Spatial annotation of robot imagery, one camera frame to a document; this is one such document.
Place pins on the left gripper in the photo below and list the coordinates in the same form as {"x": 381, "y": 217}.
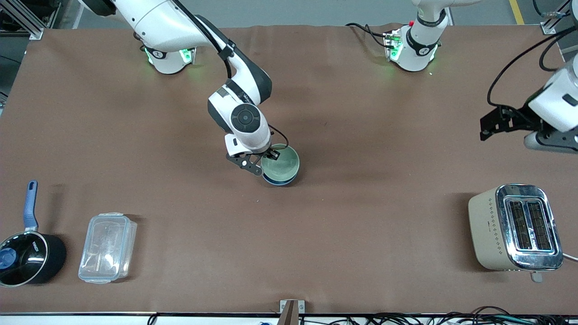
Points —
{"x": 520, "y": 116}

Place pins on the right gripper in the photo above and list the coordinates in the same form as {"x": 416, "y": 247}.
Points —
{"x": 266, "y": 152}

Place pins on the green bowl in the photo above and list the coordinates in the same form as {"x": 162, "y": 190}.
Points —
{"x": 281, "y": 163}

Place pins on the blue bowl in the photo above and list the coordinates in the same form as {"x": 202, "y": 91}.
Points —
{"x": 280, "y": 182}

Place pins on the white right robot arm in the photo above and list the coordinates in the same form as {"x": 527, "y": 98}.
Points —
{"x": 158, "y": 22}

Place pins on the brown table mat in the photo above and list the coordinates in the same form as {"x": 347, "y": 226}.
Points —
{"x": 316, "y": 234}

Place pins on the beige chrome toaster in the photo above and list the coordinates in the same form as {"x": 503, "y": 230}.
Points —
{"x": 492, "y": 234}

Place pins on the clear plastic lidded container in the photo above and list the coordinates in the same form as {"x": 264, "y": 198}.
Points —
{"x": 106, "y": 248}

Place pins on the glass lid blue knob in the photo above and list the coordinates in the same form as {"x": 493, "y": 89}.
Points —
{"x": 27, "y": 258}

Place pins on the aluminium frame profile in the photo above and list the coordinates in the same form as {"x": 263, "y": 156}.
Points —
{"x": 548, "y": 28}
{"x": 31, "y": 25}

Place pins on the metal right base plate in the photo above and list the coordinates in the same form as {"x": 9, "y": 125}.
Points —
{"x": 189, "y": 55}

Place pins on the metal base plate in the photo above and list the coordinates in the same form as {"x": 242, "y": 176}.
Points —
{"x": 189, "y": 55}
{"x": 391, "y": 45}

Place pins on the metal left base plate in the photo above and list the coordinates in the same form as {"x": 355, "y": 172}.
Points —
{"x": 391, "y": 45}

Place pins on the metal bracket wooden post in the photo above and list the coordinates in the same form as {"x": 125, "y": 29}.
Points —
{"x": 291, "y": 311}

